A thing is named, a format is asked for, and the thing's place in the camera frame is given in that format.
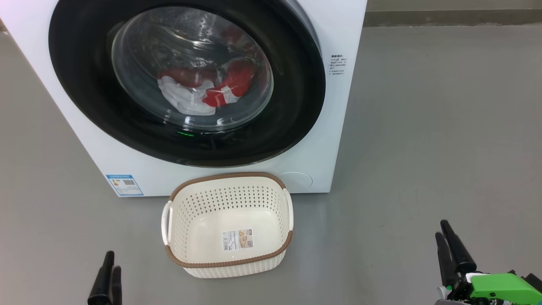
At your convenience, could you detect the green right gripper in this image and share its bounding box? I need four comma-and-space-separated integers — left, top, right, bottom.
435, 220, 542, 305

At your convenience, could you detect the grey wall baseboard strip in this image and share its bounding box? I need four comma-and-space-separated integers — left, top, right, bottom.
363, 9, 542, 28

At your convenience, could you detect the blue energy label sticker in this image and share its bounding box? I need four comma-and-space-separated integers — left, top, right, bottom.
106, 174, 144, 197

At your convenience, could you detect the white front-load washing machine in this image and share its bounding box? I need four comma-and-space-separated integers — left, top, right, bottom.
0, 0, 368, 198

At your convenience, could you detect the cream laundry basket brown rim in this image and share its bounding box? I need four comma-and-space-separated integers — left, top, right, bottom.
161, 172, 294, 279

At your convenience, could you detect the printed product label sticker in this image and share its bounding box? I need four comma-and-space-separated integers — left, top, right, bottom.
222, 229, 254, 251

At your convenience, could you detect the red and white garment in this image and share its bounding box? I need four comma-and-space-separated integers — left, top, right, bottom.
158, 25, 257, 116

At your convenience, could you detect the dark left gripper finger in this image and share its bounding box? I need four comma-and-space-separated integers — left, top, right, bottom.
110, 266, 122, 305
88, 251, 115, 305

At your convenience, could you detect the small black text sticker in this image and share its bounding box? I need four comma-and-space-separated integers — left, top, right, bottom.
330, 54, 348, 76

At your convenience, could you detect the black round glass washer door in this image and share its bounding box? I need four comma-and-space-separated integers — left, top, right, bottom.
48, 0, 326, 168

